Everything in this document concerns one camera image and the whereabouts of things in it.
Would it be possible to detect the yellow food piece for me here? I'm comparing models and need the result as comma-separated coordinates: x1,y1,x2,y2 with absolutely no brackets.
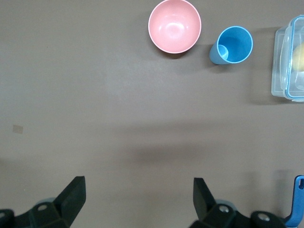
293,43,304,72

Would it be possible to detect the pink bowl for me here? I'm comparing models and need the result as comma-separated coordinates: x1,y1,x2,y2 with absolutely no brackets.
148,0,202,55

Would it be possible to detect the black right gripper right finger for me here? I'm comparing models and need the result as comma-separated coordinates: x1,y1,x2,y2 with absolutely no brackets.
191,177,286,228

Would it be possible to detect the black pot blue handle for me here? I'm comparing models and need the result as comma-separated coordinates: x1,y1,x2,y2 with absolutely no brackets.
284,175,304,228

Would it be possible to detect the clear plastic food container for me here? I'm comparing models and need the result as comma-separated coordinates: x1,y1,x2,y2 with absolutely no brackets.
271,14,304,104

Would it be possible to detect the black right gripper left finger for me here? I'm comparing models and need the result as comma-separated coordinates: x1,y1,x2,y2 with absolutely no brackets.
0,175,86,228

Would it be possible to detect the blue plastic cup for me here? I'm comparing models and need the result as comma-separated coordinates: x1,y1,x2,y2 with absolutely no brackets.
209,26,254,66

